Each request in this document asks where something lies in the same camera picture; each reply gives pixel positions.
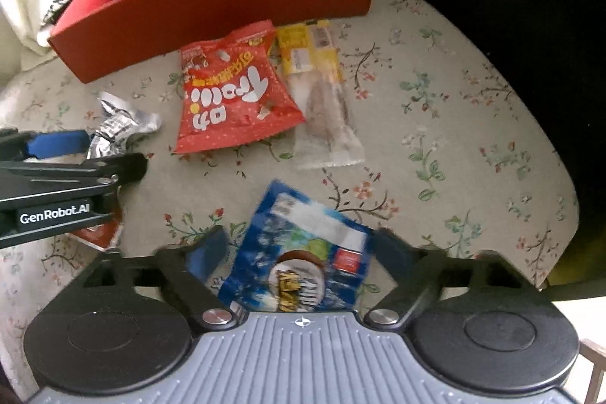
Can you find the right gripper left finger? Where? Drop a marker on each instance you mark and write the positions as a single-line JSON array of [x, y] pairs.
[[186, 270]]

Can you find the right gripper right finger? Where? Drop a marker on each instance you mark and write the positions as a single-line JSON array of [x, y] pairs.
[[416, 272]]

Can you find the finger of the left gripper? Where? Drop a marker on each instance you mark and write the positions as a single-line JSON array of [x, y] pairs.
[[47, 145], [14, 145]]

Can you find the dark red small snack packet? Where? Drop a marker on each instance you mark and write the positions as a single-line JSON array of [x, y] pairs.
[[100, 237]]

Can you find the silver white packet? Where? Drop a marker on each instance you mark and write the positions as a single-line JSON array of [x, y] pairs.
[[122, 122]]

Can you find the blue coconut snack packet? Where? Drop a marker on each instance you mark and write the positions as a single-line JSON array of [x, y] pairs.
[[297, 256]]

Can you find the red Trolli candy bag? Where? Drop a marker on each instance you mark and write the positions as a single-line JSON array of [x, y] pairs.
[[232, 93]]

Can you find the yellow clear bread packet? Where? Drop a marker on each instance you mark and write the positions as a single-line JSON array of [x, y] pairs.
[[311, 68]]

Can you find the marble top coffee table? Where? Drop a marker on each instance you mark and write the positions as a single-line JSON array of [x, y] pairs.
[[552, 52]]

